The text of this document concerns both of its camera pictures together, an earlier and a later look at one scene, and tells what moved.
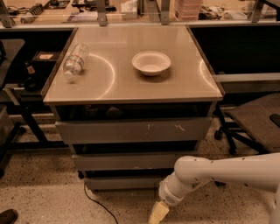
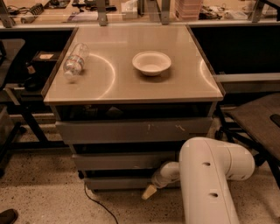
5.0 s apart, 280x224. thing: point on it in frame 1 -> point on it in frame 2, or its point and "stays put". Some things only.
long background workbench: [42, 13] stays put
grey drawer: [105, 183] stays put
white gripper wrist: [169, 194] -> [158, 178]
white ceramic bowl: [150, 63] stays put
